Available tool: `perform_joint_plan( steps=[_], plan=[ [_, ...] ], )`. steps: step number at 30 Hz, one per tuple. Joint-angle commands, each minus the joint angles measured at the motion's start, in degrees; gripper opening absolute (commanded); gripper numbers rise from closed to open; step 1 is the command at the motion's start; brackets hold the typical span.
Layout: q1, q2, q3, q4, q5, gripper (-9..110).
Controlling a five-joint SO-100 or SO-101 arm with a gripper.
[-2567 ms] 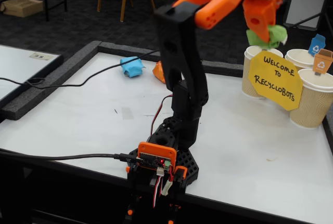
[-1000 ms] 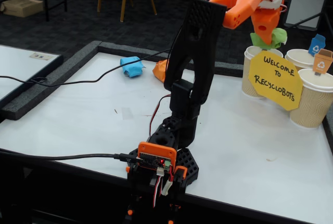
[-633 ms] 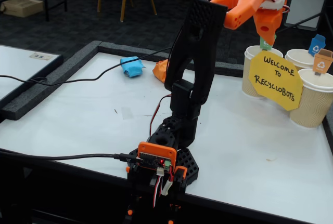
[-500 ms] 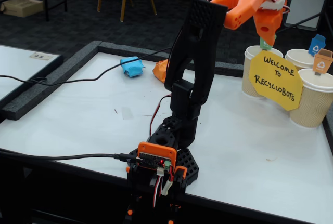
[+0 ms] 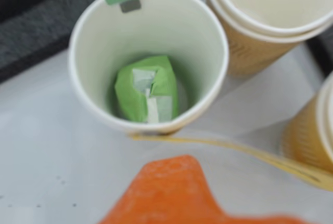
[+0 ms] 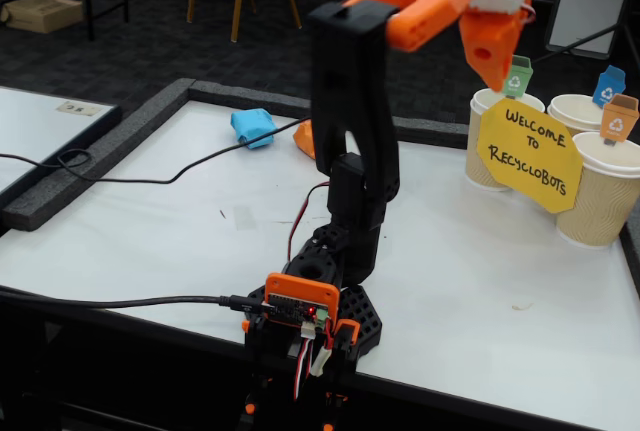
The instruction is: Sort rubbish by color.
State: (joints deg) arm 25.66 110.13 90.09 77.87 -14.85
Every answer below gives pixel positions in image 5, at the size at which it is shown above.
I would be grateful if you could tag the paper cup with blue label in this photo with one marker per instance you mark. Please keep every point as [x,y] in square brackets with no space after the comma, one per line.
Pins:
[260,5]

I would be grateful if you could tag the short black foam strip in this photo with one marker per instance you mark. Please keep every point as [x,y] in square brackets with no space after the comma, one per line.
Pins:
[39,31]

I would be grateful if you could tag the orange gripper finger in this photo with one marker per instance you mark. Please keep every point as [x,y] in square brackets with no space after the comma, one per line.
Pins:
[171,195]

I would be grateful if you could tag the yellow welcome sign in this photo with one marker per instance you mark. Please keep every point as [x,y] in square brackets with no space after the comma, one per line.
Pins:
[299,169]

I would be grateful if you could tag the green paper ball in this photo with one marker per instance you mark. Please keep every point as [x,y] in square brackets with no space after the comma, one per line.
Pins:
[135,91]

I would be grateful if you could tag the paper cup with green label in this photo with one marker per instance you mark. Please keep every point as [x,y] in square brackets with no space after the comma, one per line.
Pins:
[169,34]

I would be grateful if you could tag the paper cup with orange label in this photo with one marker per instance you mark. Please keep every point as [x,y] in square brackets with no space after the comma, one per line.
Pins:
[307,135]

